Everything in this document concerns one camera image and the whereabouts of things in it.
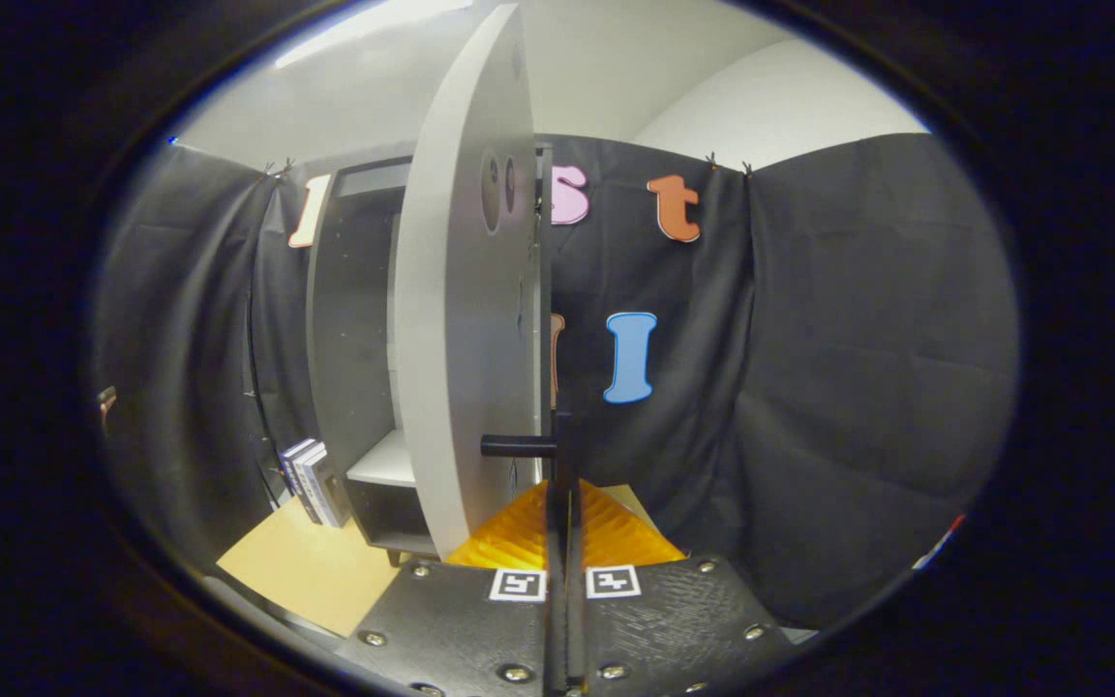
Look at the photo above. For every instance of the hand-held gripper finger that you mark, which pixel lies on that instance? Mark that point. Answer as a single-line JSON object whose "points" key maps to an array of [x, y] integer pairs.
{"points": [[577, 629], [557, 629]]}

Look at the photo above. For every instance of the grey cabinet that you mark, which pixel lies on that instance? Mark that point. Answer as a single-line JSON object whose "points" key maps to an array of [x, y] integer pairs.
{"points": [[354, 339]]}

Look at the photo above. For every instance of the black backdrop cloth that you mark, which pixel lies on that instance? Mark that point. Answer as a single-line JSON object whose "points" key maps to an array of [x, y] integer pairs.
{"points": [[858, 387]]}

